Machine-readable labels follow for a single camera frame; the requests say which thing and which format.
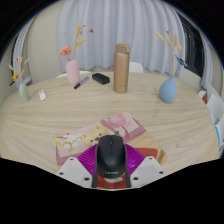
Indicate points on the wide white curtain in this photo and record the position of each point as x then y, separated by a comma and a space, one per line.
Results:
133, 26

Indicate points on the dark marker pen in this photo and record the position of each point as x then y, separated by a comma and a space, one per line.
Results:
81, 83

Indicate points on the white chair with blue edge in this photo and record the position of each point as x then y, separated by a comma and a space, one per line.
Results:
220, 131
215, 105

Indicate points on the white remote control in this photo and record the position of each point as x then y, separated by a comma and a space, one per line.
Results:
42, 95

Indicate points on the dark window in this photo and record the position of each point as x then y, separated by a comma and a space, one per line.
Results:
191, 46

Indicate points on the green vase with yellow flowers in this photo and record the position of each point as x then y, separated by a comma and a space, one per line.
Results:
24, 92

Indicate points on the black rectangular case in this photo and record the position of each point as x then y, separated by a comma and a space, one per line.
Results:
101, 78

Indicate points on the pink vase with orange flowers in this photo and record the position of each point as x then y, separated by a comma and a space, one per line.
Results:
72, 74

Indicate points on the blue vase with dried flowers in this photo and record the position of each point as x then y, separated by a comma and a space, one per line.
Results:
167, 90

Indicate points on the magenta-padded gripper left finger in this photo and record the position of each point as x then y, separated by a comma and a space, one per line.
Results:
75, 170

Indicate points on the black computer mouse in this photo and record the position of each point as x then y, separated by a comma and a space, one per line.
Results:
111, 156

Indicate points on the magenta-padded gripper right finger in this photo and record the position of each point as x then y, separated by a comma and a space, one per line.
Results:
146, 169

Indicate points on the tan metal drink bottle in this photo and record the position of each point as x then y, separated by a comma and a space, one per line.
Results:
121, 70

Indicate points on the narrow white curtain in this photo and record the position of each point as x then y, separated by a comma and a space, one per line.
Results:
21, 50
207, 63

